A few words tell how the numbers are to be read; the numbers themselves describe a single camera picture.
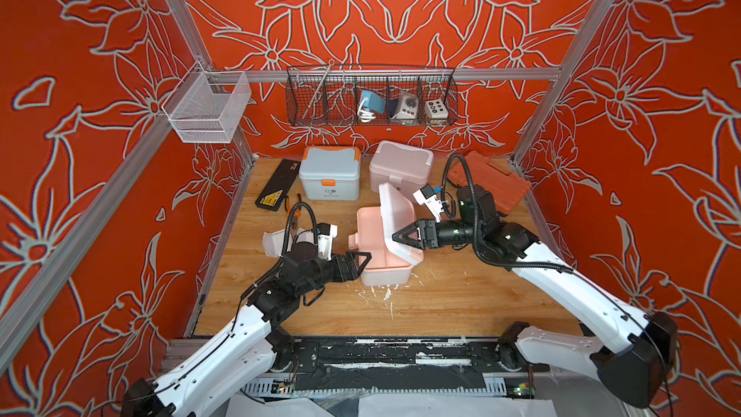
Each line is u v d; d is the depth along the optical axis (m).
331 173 0.96
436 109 0.94
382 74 0.92
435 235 0.58
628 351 0.38
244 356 0.58
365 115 0.85
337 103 1.04
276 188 1.07
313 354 0.73
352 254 0.65
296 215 1.04
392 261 0.79
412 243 0.59
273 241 0.94
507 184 1.05
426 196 0.64
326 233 0.68
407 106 0.91
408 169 0.97
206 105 0.92
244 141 1.15
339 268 0.64
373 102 0.89
